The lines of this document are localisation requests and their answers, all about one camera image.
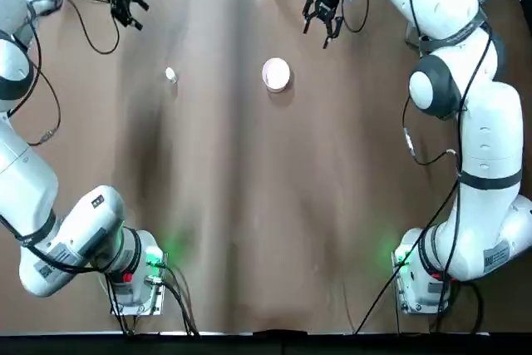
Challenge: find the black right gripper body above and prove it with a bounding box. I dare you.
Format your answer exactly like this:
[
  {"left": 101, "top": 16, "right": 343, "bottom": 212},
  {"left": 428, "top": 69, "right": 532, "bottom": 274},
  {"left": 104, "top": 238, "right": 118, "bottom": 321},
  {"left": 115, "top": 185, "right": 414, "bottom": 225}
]
[{"left": 311, "top": 0, "right": 346, "bottom": 19}]

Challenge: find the pink bowl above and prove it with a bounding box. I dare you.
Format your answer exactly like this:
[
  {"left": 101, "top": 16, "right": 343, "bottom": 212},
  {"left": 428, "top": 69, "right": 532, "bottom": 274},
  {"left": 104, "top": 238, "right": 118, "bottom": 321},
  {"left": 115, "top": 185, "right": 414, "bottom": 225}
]
[{"left": 261, "top": 57, "right": 292, "bottom": 93}]

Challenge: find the black cable with silver connector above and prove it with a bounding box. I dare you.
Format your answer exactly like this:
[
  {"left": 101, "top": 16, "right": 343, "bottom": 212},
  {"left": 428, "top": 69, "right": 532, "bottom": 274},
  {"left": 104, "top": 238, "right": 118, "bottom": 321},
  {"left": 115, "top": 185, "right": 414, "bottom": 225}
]
[
  {"left": 401, "top": 92, "right": 462, "bottom": 167},
  {"left": 6, "top": 0, "right": 63, "bottom": 148}
]

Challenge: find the black arm base cable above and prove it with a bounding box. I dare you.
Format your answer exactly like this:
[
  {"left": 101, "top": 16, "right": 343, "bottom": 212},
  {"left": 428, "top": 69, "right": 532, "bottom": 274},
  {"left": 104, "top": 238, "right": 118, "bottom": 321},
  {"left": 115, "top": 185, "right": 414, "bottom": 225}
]
[
  {"left": 352, "top": 180, "right": 485, "bottom": 336},
  {"left": 101, "top": 261, "right": 201, "bottom": 338}
]

